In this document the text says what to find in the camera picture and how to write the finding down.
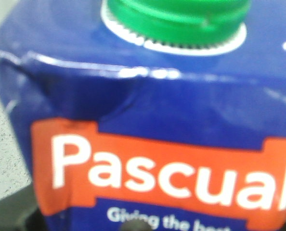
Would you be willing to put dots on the blue white milk carton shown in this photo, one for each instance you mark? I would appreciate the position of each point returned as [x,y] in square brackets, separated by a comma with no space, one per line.
[164,115]

